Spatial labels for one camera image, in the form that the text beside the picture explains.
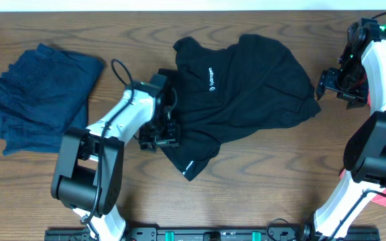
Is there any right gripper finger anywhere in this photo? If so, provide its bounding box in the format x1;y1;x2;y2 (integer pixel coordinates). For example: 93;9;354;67
346;100;367;110
316;75;326;100

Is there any black t-shirt with white logo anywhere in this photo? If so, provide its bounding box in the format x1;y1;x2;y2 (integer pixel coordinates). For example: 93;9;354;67
161;34;320;180

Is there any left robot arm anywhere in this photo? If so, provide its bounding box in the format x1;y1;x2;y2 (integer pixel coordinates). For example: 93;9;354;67
45;75;180;240

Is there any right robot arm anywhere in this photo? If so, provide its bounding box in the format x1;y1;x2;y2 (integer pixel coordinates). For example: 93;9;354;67
296;17;386;240

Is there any folded navy blue garment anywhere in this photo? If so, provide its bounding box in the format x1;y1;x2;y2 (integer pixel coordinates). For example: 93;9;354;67
0;44;105;155

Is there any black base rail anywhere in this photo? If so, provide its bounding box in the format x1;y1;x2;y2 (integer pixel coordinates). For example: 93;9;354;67
44;226;381;241

